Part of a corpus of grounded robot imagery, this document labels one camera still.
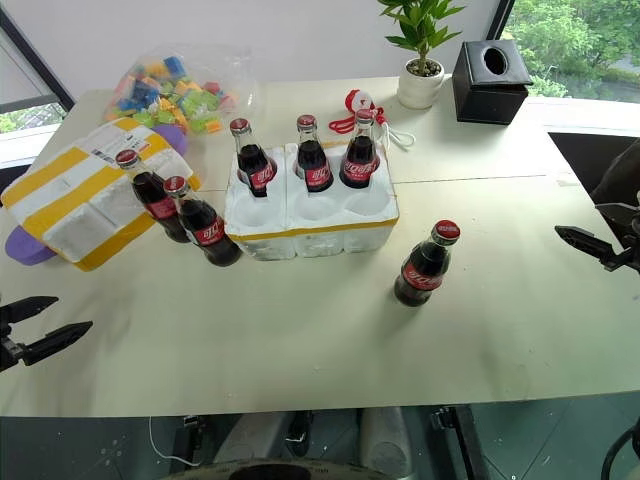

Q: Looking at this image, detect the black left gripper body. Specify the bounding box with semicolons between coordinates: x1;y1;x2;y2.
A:
0;319;27;373

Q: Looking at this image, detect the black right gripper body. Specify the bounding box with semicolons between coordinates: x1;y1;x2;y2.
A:
602;222;640;275

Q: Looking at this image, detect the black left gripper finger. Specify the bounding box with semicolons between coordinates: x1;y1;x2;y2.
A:
0;296;60;327
21;320;95;367

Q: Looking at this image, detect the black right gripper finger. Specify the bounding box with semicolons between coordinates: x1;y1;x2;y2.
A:
594;201;640;227
554;224;620;267

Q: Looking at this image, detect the white foam lid yellow tape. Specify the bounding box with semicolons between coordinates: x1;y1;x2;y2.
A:
0;118;203;273

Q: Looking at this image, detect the glass cola bottle red cap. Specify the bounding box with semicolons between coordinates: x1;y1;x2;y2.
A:
294;114;336;194
229;118;279;200
114;148;192;245
163;175;245;268
393;219;462;308
338;108;384;191

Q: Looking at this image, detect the black tissue box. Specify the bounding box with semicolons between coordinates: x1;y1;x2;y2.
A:
451;40;535;125

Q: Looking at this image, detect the white foam bottle tray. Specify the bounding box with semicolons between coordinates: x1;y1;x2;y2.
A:
223;141;401;263

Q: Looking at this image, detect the green plant in white pot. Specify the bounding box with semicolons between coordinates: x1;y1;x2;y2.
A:
375;0;468;111

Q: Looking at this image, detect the black table leg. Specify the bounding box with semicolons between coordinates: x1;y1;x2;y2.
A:
429;405;490;480

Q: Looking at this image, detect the clear bag of colourful blocks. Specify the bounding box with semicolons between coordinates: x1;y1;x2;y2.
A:
102;44;262;137

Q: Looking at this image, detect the grey rounded shape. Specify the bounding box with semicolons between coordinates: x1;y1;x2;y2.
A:
359;406;417;477

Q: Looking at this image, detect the thin white cable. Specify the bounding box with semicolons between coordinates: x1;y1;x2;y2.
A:
148;414;177;460

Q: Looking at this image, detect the black looping cable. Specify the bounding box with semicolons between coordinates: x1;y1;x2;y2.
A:
601;428;640;480

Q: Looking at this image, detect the white cord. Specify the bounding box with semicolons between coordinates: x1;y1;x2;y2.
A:
381;121;418;150

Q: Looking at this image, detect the red white toy with lanyard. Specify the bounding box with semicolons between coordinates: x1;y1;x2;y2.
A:
327;88;392;137

